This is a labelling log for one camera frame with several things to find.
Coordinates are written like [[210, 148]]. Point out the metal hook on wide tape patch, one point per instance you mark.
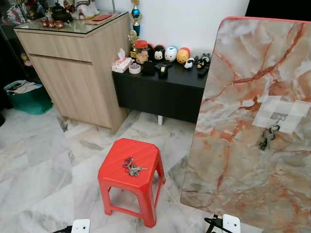
[[279, 114]]

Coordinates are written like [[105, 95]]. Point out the dark key bunch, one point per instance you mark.
[[268, 137]]

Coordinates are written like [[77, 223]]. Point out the black television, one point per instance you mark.
[[277, 8]]

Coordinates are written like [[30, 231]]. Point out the small black figure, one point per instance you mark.
[[204, 59]]

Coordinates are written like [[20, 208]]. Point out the small panda figure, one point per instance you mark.
[[189, 63]]

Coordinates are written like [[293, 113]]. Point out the yellow round plush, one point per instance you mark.
[[182, 56]]

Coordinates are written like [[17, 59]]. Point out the white round plush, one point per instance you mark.
[[170, 54]]

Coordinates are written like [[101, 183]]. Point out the black tape dispenser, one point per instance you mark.
[[163, 71]]

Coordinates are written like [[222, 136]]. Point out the black tv console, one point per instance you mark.
[[155, 92]]

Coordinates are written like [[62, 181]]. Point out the black mouse plush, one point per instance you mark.
[[156, 52]]

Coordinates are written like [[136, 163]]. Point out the red plastic stool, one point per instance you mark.
[[138, 150]]

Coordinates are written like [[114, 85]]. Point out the clear jar with red lid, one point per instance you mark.
[[141, 52]]

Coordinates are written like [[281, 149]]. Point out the white tape roll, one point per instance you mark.
[[134, 68]]

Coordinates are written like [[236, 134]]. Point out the gold trophy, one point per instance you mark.
[[132, 41]]

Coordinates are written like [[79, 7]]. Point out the pink tissue pack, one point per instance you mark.
[[121, 64]]

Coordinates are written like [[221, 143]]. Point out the blue trophy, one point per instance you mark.
[[136, 14]]

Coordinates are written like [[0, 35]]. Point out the red envelope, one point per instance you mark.
[[101, 17]]

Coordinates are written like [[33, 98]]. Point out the light wooden cabinet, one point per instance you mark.
[[73, 73]]

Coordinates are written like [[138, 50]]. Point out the white porcelain figurine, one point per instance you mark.
[[86, 7]]

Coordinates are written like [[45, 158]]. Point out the small red cup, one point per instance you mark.
[[59, 24], [44, 22], [51, 23]]

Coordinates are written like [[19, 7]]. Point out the black teapot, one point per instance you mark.
[[60, 13]]

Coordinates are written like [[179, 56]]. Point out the green bin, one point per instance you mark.
[[29, 99]]

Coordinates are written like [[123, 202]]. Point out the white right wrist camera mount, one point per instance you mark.
[[232, 224]]

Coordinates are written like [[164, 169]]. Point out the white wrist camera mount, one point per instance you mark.
[[81, 226], [232, 224]]

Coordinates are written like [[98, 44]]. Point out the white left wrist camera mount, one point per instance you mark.
[[81, 226]]

